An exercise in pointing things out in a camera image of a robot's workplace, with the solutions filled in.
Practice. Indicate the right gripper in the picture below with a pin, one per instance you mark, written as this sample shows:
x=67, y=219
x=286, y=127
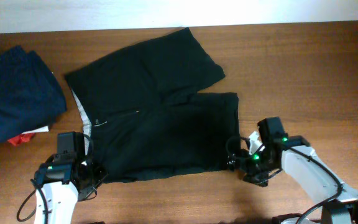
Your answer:
x=262, y=177

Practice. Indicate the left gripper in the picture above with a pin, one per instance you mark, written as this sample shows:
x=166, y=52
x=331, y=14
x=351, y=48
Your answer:
x=101, y=173

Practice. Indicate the black shorts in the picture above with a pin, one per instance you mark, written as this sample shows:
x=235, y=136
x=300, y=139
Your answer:
x=148, y=112

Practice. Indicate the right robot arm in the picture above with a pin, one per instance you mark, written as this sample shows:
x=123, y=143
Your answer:
x=337, y=200

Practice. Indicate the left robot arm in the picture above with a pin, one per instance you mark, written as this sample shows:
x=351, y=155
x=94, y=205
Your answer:
x=69, y=176

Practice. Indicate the white paper tag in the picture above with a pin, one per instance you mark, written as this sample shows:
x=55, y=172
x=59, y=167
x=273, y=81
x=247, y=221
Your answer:
x=38, y=130

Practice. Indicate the red cloth piece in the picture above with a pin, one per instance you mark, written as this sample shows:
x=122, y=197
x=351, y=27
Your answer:
x=20, y=139

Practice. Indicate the navy blue folded garment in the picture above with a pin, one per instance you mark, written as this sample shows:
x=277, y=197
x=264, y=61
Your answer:
x=30, y=96

